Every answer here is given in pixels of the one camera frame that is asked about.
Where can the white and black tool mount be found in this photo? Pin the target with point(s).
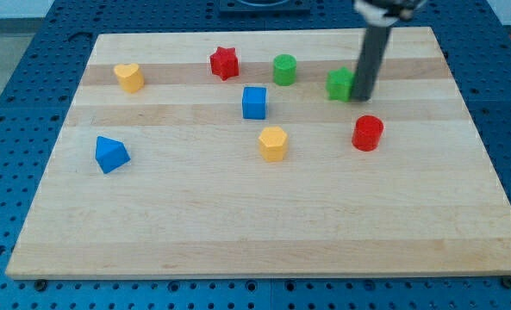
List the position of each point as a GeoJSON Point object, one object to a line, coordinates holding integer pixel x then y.
{"type": "Point", "coordinates": [385, 13]}

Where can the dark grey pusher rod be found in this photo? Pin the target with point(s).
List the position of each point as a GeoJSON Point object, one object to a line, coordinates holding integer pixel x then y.
{"type": "Point", "coordinates": [369, 62]}

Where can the green star block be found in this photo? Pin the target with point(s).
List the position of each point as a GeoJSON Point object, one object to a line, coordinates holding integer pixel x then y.
{"type": "Point", "coordinates": [339, 84]}

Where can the blue cube block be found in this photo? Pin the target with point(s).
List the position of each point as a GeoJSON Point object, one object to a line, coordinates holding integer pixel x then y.
{"type": "Point", "coordinates": [254, 103]}

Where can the red star block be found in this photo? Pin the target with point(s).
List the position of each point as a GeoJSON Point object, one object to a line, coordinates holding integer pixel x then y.
{"type": "Point", "coordinates": [224, 63]}

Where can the red cylinder block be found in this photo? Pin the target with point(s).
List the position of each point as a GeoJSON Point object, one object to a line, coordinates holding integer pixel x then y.
{"type": "Point", "coordinates": [367, 133]}

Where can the green cylinder block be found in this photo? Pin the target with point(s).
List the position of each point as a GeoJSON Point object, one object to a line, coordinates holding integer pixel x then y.
{"type": "Point", "coordinates": [284, 69]}

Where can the yellow hexagon block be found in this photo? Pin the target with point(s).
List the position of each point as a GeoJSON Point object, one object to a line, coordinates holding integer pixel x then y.
{"type": "Point", "coordinates": [273, 144]}

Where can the light wooden board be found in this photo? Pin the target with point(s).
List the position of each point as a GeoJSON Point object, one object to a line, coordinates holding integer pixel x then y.
{"type": "Point", "coordinates": [197, 200]}

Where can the yellow heart block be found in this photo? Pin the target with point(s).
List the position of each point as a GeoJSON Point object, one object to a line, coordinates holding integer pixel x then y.
{"type": "Point", "coordinates": [129, 77]}

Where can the blue triangular prism block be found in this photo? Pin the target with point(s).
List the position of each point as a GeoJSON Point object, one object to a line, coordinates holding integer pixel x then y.
{"type": "Point", "coordinates": [110, 154]}

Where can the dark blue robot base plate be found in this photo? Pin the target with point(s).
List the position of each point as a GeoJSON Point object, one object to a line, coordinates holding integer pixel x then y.
{"type": "Point", "coordinates": [229, 7]}

